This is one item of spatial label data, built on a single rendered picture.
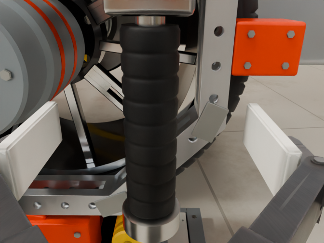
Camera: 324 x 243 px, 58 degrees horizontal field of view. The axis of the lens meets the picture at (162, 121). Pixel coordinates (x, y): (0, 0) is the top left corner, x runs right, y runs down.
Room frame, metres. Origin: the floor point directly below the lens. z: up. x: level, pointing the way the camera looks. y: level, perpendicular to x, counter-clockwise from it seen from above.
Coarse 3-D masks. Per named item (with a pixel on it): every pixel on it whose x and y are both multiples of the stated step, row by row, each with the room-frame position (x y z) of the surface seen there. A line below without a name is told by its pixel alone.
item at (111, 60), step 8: (120, 16) 0.92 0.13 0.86; (128, 16) 0.92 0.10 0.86; (112, 24) 0.92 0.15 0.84; (120, 24) 0.92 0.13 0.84; (112, 32) 0.92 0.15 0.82; (88, 56) 0.92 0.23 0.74; (104, 56) 0.92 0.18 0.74; (112, 56) 0.92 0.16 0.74; (120, 56) 0.92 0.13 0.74; (104, 64) 0.92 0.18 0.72; (112, 64) 0.92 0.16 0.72
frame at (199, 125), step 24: (216, 0) 0.39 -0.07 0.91; (216, 24) 0.39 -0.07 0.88; (216, 48) 0.39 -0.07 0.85; (216, 72) 0.39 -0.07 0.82; (216, 96) 0.40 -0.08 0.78; (192, 120) 0.39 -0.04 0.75; (216, 120) 0.38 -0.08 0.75; (192, 144) 0.39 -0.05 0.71; (48, 192) 0.39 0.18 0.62; (72, 192) 0.39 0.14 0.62; (96, 192) 0.39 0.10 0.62; (120, 192) 0.38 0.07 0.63
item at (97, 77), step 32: (64, 0) 0.53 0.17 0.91; (96, 0) 0.49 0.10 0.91; (96, 32) 0.49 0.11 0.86; (192, 32) 0.58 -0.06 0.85; (96, 64) 0.49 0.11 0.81; (192, 64) 0.49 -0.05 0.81; (192, 96) 0.47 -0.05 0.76; (64, 128) 0.65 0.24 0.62; (96, 128) 0.66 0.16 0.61; (64, 160) 0.50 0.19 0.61; (96, 160) 0.50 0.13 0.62
